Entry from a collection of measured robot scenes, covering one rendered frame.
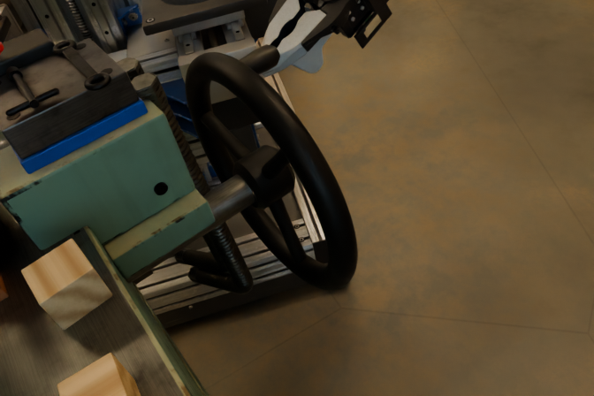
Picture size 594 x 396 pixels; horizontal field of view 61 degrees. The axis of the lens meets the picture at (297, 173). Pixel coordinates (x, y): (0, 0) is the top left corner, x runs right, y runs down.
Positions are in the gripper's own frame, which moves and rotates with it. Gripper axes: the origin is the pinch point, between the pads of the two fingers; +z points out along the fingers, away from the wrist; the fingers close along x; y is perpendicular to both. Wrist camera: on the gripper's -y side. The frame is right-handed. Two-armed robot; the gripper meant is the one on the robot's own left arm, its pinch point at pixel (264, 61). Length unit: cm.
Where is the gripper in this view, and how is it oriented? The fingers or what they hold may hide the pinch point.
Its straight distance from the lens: 56.2
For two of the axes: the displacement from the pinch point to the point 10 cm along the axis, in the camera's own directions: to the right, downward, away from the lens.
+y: 4.8, 3.5, 8.0
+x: -6.0, -5.4, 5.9
